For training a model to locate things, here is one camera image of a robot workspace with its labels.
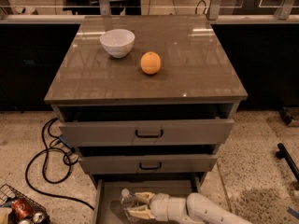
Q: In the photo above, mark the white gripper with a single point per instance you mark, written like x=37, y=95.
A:
x=161, y=206

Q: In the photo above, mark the clear plastic water bottle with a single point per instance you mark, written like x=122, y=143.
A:
x=128, y=200

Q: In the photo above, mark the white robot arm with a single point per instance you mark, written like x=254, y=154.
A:
x=195, y=209

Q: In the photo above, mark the bottom grey drawer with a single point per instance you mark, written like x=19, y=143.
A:
x=108, y=208

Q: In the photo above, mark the grey drawer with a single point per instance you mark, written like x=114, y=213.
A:
x=110, y=165
x=146, y=132
x=108, y=208

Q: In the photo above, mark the middle grey drawer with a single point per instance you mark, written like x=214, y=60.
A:
x=110, y=165

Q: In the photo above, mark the top grey drawer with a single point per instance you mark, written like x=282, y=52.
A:
x=146, y=132

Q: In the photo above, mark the grey drawer cabinet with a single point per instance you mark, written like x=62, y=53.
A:
x=196, y=81

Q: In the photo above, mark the silver can top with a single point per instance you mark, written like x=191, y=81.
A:
x=38, y=217

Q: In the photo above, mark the red soda can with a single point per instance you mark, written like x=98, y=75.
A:
x=22, y=209

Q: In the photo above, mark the orange fruit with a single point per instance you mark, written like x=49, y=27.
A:
x=150, y=63

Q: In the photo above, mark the black bar on floor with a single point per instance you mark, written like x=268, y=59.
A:
x=283, y=153

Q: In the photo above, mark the white ceramic bowl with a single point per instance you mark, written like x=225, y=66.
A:
x=118, y=42

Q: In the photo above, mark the black wire basket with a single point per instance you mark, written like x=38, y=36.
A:
x=8, y=195

